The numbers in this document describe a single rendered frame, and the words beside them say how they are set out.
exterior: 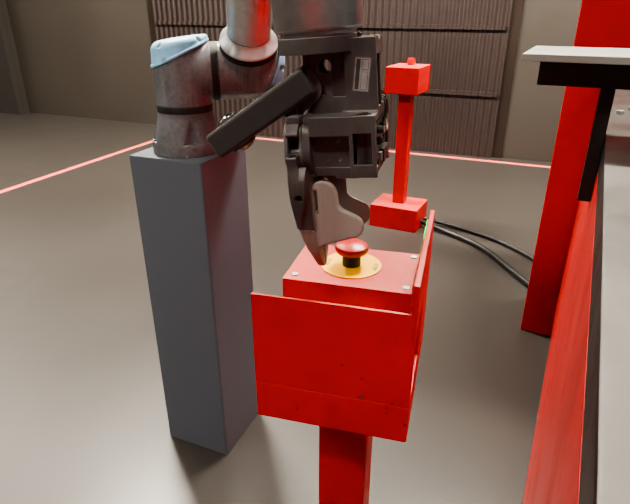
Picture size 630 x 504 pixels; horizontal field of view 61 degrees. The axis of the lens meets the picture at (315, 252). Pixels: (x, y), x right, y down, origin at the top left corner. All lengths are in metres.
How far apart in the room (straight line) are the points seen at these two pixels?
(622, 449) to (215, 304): 1.03
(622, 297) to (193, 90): 0.91
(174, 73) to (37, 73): 5.41
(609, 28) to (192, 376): 1.46
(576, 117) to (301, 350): 1.42
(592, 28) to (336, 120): 1.40
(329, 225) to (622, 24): 1.40
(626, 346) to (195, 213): 0.92
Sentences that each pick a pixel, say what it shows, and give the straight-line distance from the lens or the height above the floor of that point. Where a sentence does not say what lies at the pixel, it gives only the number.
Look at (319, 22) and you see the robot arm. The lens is 0.45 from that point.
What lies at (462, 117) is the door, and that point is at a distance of 4.33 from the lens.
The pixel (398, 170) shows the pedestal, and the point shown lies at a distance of 2.80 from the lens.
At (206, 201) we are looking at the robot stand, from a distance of 1.14.
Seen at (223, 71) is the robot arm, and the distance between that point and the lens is 1.14.
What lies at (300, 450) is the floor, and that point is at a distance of 1.51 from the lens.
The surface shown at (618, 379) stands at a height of 0.87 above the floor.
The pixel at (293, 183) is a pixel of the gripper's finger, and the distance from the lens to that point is 0.47.
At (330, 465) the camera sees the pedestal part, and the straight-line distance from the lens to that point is 0.73.
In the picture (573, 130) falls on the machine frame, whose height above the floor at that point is 0.72.
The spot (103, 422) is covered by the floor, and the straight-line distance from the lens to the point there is 1.69.
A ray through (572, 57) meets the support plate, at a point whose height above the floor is 1.00.
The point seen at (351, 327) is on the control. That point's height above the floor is 0.79.
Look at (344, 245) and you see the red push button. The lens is 0.63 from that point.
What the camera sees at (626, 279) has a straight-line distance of 0.47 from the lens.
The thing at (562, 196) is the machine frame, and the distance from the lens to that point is 1.88.
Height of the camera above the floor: 1.06
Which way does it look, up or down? 25 degrees down
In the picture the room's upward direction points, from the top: straight up
